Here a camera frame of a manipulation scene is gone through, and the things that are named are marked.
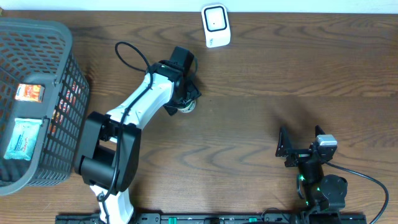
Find white barcode scanner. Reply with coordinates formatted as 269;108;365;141
201;4;231;48

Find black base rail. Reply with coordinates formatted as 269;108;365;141
55;212;368;224

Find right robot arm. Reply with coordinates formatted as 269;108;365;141
275;126;348;223

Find orange tissue pack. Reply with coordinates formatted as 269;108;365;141
14;83;45;103

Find red snack package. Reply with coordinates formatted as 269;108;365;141
49;79;85;136

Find grey plastic mesh basket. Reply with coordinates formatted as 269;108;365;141
1;17;90;195

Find teal wet wipes pack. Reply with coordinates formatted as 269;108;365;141
3;118;42;161

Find green lid white jar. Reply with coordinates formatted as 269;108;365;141
178;100;197;113

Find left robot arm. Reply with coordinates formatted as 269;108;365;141
74;58;201;223

